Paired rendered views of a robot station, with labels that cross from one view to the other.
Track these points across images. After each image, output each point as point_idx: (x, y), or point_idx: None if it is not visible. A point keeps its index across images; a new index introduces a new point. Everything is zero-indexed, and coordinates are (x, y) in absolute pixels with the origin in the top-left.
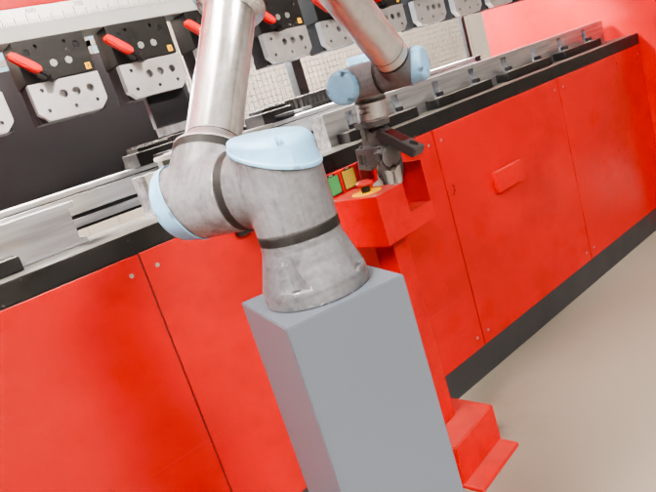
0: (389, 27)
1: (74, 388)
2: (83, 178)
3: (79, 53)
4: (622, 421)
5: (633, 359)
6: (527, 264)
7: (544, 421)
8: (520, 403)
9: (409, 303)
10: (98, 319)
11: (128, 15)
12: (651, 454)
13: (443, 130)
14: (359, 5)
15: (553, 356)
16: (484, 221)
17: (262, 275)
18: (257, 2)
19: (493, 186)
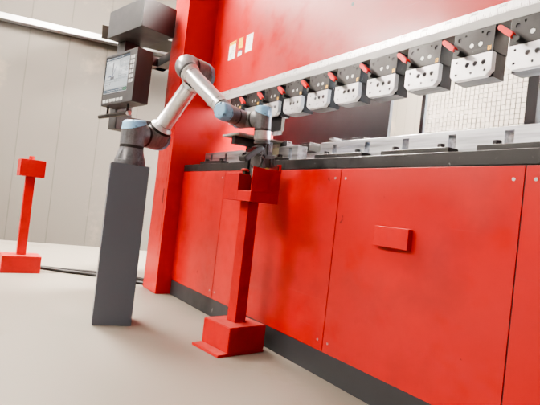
0: (204, 93)
1: (205, 203)
2: None
3: (257, 98)
4: (198, 381)
5: None
6: (386, 334)
7: (231, 368)
8: (260, 370)
9: (110, 170)
10: (214, 186)
11: (272, 84)
12: (157, 374)
13: (350, 171)
14: (191, 84)
15: (314, 395)
16: (357, 259)
17: None
18: (184, 83)
19: None
